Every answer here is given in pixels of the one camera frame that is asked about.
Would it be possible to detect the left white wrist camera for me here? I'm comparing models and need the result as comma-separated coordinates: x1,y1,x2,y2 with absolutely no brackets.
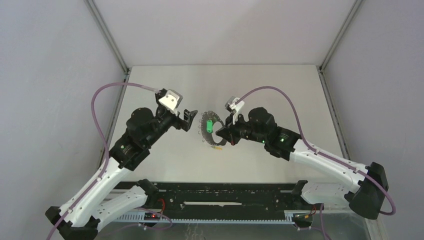
156,89,183,116

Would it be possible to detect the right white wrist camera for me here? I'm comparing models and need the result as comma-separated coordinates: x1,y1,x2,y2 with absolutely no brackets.
225,96,245,125

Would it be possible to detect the right aluminium frame post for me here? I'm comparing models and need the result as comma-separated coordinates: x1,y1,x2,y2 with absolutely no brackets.
318,0,365,72

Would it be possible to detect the white cable duct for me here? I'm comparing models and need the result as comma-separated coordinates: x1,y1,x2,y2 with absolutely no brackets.
114,211,295,225

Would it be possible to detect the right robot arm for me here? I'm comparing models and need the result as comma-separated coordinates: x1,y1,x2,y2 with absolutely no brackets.
216,107,389,220

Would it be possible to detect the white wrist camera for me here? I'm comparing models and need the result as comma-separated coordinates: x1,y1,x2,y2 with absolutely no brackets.
225,96,245,125
156,89,183,116

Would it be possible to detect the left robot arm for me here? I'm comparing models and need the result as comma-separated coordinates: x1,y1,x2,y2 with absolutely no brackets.
45,104,198,240

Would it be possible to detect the aluminium frame post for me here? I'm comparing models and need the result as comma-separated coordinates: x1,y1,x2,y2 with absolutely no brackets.
318,0,365,72
84,0,130,75

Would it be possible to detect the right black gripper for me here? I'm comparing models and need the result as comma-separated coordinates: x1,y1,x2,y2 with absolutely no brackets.
216,111,267,146

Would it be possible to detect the left aluminium frame post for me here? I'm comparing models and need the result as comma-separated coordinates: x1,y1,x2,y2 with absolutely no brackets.
84,0,130,75

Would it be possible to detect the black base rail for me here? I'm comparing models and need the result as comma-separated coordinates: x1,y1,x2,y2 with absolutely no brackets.
143,182,320,220

